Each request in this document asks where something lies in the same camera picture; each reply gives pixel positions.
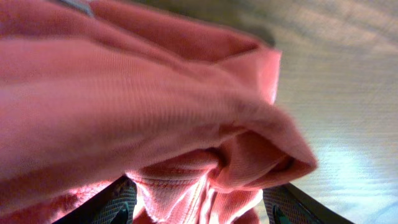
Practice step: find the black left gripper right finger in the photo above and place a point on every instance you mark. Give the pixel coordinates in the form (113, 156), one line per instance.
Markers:
(287, 204)

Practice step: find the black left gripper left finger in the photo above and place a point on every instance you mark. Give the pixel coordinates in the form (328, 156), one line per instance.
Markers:
(113, 205)

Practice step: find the red printed t-shirt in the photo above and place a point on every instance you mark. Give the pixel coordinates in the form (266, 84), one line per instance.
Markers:
(185, 109)

